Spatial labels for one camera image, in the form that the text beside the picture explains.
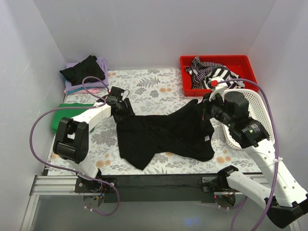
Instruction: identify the black floral print t-shirt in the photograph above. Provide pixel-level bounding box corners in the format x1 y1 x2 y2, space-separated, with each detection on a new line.
116 99 214 170

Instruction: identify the folded teal shirt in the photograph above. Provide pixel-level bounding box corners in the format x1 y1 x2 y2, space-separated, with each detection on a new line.
64 79 82 93

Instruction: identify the white perforated plastic basket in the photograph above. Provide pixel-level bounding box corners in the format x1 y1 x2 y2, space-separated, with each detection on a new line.
222 89 275 150

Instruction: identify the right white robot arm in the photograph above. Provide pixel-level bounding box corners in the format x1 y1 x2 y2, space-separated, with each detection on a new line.
200 90 308 229

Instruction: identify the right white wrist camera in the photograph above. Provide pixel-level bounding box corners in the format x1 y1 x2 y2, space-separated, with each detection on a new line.
209 77 228 101

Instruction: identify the red plastic tray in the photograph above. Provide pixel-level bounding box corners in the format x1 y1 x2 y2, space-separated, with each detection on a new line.
180 55 257 97

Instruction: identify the folded black shirt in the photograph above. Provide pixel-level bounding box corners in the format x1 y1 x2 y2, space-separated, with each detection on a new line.
60 55 105 85

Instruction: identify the folded green shirt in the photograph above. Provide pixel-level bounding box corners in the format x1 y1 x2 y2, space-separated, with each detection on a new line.
51 103 93 133

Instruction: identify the black white striped shirt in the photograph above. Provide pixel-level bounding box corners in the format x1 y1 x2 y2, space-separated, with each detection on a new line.
184 56 241 90

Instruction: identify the folded pink shirt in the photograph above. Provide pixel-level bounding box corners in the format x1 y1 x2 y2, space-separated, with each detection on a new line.
64 88 101 95

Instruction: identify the aluminium frame rail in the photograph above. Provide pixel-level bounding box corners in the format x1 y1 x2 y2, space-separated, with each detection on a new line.
29 174 289 196

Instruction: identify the folded lavender shirt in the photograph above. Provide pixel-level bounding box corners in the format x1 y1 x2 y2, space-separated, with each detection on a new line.
60 55 109 94

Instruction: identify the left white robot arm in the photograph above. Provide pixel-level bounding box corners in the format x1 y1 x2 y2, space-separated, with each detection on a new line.
53 87 134 193

